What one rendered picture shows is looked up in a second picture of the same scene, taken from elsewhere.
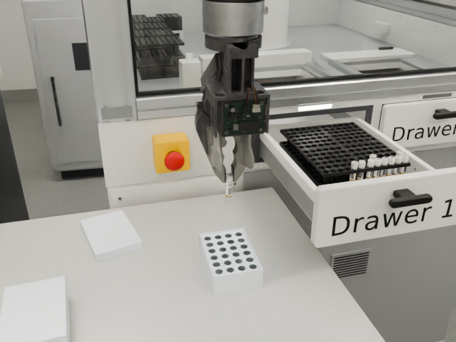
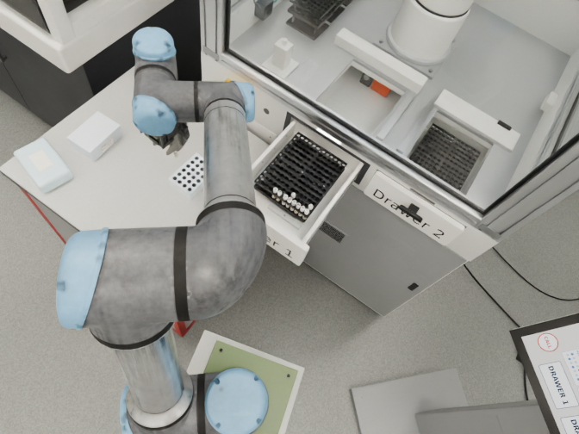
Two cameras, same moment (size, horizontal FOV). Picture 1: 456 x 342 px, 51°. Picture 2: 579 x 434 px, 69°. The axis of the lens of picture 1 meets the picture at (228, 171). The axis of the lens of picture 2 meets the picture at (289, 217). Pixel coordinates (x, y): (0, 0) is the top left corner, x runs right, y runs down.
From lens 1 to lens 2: 91 cm
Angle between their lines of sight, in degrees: 41
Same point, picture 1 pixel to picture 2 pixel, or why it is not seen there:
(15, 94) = not seen: outside the picture
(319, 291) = not seen: hidden behind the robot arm
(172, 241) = (194, 143)
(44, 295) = (103, 127)
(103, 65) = (206, 23)
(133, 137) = (218, 71)
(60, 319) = (95, 144)
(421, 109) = (400, 194)
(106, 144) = (204, 65)
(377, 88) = (377, 158)
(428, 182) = (276, 232)
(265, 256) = not seen: hidden behind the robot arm
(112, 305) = (133, 152)
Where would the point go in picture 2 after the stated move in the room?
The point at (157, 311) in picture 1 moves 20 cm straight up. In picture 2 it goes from (142, 170) to (131, 129)
